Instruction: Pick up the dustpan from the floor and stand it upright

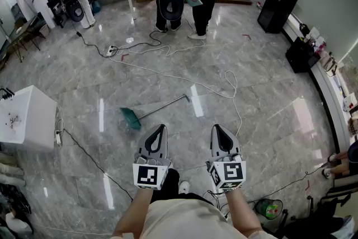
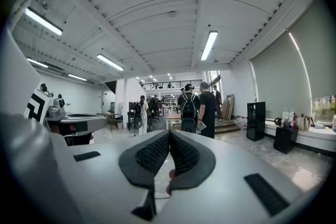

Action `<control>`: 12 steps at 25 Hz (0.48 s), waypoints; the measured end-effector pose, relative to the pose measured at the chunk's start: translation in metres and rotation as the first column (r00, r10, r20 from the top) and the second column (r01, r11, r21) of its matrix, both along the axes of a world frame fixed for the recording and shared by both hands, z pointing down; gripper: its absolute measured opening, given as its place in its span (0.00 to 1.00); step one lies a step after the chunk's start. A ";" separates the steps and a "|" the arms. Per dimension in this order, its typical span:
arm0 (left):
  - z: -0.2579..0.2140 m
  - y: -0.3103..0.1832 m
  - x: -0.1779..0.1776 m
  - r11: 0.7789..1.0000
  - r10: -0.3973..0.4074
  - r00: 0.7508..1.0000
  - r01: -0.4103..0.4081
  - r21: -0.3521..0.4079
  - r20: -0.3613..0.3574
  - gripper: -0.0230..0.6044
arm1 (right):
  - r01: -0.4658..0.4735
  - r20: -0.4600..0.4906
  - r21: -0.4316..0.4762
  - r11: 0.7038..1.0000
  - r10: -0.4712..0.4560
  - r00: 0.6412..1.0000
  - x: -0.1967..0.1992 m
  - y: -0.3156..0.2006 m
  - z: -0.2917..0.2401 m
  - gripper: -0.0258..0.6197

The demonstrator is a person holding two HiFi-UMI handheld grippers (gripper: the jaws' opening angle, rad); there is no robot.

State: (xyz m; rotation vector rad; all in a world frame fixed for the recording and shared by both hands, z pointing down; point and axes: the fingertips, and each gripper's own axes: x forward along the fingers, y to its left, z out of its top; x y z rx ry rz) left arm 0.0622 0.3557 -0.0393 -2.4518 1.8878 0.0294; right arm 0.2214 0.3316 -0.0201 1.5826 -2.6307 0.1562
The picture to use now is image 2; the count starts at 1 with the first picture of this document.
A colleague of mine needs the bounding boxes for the leaning wooden frames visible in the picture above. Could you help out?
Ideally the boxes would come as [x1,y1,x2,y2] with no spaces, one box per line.
[221,94,236,121]

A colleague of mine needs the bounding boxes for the low black box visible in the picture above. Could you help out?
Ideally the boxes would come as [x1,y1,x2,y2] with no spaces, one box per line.
[272,125,299,155]

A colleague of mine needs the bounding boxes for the white ceiling tube light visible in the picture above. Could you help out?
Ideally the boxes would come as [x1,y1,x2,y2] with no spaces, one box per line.
[67,73,88,82]
[200,30,219,61]
[96,53,125,72]
[26,57,49,69]
[24,7,64,37]

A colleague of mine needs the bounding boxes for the beige tote bag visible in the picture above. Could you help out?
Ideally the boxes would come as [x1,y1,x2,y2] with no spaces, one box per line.
[299,115,315,132]

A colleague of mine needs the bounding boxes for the black mezzanine railing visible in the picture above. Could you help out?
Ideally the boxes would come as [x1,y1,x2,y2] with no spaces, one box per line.
[140,79,203,91]

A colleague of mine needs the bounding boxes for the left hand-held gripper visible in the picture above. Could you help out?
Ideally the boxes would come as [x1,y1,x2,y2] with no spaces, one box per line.
[0,28,108,146]

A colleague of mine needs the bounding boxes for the light wooden table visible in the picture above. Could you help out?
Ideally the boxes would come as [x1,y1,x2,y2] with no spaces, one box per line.
[165,113,183,131]

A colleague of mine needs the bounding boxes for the brown wooden chair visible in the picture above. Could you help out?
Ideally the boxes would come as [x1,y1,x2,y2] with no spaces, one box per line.
[104,111,123,132]

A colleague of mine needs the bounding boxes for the grey roller blind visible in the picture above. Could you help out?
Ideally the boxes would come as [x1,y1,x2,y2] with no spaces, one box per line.
[288,0,336,100]
[251,32,313,120]

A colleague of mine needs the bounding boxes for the dark wooden step platform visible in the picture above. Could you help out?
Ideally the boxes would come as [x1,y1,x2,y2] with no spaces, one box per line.
[214,119,241,135]

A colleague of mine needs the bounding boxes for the white window bench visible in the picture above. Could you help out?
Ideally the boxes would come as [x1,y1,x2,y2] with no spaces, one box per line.
[263,118,336,158]

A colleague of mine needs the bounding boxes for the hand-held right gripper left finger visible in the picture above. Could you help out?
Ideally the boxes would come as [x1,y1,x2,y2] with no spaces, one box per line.
[68,130,171,224]

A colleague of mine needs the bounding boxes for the black backpack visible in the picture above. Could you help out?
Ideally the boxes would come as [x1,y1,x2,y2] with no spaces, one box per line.
[181,92,198,120]

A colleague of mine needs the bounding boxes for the tall black cabinet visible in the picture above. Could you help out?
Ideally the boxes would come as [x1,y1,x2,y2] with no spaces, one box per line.
[246,101,267,143]

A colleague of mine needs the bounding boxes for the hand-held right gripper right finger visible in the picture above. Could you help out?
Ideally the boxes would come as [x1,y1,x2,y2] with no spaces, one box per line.
[160,130,310,224]

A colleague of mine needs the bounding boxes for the clear water jug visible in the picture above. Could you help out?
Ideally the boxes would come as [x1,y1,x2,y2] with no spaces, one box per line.
[235,115,249,132]

